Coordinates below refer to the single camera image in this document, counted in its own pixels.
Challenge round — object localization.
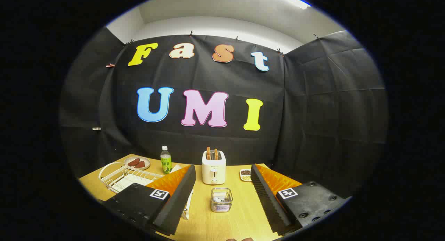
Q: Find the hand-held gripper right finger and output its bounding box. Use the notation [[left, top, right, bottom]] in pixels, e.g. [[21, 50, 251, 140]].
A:
[[250, 163, 350, 235]]

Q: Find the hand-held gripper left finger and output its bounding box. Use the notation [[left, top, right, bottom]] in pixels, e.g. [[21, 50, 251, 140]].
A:
[[103, 164, 197, 236]]

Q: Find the metal wire basket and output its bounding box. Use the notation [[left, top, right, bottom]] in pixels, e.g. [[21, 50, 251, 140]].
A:
[[211, 188, 233, 212]]

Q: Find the white wire dish rack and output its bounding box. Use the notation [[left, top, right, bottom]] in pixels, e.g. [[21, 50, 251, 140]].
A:
[[98, 162, 164, 194]]

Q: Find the green label drink bottle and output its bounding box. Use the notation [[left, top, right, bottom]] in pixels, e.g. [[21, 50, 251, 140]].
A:
[[160, 146, 173, 175]]

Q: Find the white toaster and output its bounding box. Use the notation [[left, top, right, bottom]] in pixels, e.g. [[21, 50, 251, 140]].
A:
[[202, 150, 227, 185]]

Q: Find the white drip tray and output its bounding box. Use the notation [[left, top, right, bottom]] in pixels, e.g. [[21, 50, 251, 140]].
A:
[[114, 174, 155, 193]]

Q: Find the small beige saucer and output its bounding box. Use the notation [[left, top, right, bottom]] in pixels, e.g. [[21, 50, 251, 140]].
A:
[[124, 156, 151, 170]]

